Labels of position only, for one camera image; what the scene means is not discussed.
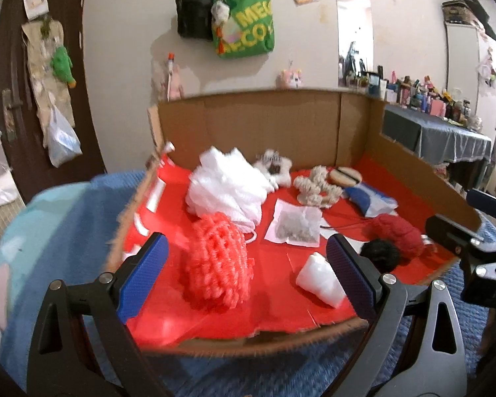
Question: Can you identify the cream knotted rope toy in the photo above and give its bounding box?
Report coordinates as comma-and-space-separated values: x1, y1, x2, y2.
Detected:
293, 165, 345, 209

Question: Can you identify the white fluffy plush item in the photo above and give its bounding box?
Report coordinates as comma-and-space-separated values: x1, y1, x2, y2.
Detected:
254, 149, 294, 187

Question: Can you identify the light blue cloth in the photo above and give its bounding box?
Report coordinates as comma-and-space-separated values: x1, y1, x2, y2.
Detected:
0, 180, 96, 298

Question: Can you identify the green plush toy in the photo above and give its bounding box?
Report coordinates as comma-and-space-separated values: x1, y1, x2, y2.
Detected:
51, 46, 77, 89

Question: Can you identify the clear plastic bag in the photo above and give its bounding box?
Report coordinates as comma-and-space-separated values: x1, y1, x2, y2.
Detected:
45, 103, 83, 168

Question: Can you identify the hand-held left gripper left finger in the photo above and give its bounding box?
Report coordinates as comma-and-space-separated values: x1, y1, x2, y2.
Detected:
27, 232, 170, 397

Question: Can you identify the green tote bag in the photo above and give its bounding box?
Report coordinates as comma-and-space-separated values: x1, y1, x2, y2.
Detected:
212, 0, 275, 59

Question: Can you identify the dark wooden door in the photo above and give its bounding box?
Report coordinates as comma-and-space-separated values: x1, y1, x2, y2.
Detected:
0, 0, 108, 203

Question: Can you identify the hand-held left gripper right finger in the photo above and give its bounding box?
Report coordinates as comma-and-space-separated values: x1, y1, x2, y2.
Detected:
326, 233, 468, 397

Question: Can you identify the small white plush charm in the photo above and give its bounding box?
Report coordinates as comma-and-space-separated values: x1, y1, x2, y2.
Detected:
212, 0, 231, 29

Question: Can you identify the white sachet with grey filling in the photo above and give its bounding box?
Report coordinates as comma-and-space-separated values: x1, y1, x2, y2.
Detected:
264, 198, 324, 248

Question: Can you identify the group of cosmetic bottles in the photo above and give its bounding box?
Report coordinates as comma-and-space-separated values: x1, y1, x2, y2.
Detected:
341, 64, 484, 133

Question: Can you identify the wall mirror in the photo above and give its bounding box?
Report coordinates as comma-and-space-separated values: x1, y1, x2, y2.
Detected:
333, 0, 375, 88

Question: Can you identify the white wardrobe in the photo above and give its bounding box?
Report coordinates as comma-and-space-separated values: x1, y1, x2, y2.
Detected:
442, 22, 496, 141

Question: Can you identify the patterned suitcase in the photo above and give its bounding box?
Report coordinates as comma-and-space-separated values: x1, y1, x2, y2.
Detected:
441, 0, 486, 25

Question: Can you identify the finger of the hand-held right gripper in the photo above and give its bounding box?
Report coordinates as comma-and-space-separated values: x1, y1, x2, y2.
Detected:
425, 214, 496, 258
466, 188, 496, 221

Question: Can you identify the white plastic wad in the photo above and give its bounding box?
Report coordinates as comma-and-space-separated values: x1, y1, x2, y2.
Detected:
295, 252, 348, 309

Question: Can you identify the black bag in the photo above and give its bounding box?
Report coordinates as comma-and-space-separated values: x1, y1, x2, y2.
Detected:
176, 0, 218, 42

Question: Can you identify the red knit pouch with tag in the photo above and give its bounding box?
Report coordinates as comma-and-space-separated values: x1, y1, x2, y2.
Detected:
320, 213, 434, 259

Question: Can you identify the beige brush with black strap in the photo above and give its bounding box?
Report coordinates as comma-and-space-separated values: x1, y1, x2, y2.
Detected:
328, 166, 363, 187

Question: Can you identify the white hanging plush toy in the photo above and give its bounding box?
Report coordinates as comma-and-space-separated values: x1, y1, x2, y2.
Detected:
477, 47, 496, 89

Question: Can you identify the blue and white pouch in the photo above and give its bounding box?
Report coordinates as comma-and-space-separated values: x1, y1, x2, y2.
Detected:
344, 185, 398, 218

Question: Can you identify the blue knit blanket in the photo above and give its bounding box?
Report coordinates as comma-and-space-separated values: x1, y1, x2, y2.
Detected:
0, 169, 496, 397

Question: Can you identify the pink plush toy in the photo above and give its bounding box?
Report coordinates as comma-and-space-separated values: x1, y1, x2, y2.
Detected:
277, 68, 306, 89

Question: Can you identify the white stick with orange cap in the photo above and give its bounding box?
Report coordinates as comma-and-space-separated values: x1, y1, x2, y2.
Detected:
167, 52, 176, 100

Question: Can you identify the white mesh bath pouf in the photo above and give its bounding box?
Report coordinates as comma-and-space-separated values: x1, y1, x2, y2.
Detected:
185, 146, 278, 243

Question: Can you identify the cardboard box with red lining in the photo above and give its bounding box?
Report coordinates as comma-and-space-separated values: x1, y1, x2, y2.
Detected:
103, 88, 482, 358

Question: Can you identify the beige hanging organiser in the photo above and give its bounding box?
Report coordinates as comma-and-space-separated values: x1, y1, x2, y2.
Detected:
21, 19, 77, 150

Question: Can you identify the black knit ball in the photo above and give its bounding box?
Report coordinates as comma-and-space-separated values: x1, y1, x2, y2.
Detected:
359, 239, 401, 271

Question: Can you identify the table with dark cloth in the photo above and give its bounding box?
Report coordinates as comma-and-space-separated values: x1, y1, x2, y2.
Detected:
382, 103, 493, 174

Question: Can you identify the coral mesh bath pouf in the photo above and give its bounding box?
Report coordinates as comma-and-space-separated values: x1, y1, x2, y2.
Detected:
183, 211, 251, 313

